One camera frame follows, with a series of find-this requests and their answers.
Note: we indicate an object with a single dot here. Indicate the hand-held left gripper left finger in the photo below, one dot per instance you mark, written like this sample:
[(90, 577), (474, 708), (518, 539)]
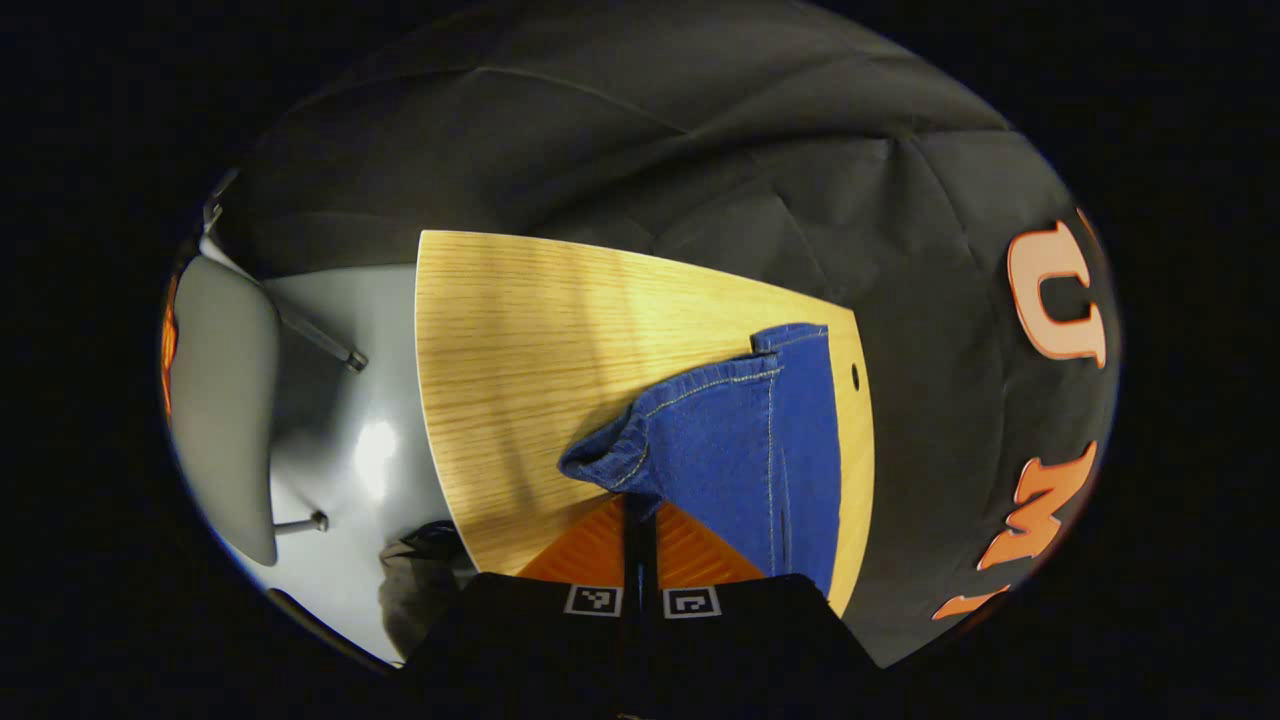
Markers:
[(540, 640)]

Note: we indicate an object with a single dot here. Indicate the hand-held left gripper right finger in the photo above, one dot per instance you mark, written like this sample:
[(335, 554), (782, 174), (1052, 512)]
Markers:
[(750, 640)]

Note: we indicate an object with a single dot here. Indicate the blue denim jeans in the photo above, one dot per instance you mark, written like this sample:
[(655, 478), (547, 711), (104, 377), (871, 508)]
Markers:
[(730, 450)]

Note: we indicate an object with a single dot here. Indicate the grey chair with metal legs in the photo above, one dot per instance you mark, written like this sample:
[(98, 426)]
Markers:
[(225, 400)]

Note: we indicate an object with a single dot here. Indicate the dark cloth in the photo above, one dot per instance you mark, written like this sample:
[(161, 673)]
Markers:
[(415, 600)]

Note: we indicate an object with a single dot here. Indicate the black backdrop cloth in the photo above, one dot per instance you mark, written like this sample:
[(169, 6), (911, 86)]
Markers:
[(700, 150)]

